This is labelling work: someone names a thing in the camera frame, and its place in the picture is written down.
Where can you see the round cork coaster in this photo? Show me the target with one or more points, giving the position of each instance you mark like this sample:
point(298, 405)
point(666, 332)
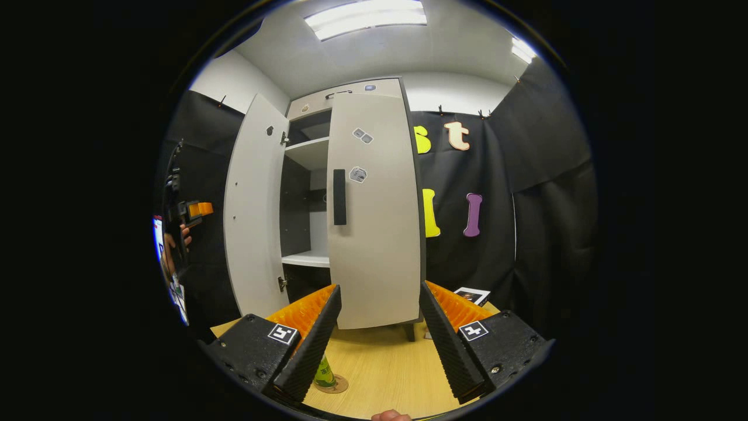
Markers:
point(342, 385)

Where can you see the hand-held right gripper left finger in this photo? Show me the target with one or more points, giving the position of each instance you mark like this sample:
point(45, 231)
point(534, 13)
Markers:
point(312, 351)

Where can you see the cabinet door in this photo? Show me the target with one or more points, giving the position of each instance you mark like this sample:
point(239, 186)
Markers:
point(254, 222)
point(380, 245)

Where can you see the grey white cabinet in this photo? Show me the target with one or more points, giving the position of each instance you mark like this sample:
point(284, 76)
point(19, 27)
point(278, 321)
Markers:
point(388, 88)

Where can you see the wide cabinet shelf board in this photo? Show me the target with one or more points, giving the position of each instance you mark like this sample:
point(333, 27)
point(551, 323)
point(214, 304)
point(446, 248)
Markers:
point(310, 153)

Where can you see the small ceiling light panel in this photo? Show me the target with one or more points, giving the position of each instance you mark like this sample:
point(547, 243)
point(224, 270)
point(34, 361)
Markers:
point(523, 51)

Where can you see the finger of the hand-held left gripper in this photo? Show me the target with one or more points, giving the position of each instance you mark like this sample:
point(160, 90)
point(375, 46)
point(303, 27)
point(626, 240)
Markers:
point(201, 209)

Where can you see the small photo card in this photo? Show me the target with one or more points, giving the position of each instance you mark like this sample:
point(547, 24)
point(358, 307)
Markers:
point(472, 296)

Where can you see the thin cabinet shelf board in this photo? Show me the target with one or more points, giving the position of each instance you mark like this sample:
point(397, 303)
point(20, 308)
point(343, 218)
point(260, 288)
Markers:
point(310, 259)

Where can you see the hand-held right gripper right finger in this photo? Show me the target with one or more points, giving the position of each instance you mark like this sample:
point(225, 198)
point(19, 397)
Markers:
point(447, 351)

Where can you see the metal door hinge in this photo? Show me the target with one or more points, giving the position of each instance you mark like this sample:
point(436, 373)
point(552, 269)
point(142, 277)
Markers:
point(284, 138)
point(281, 283)

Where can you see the large ceiling light panel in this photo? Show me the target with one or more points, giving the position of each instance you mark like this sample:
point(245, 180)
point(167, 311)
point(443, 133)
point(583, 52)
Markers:
point(368, 17)

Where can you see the green label clear bottle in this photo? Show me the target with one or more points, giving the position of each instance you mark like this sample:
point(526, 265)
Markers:
point(324, 374)

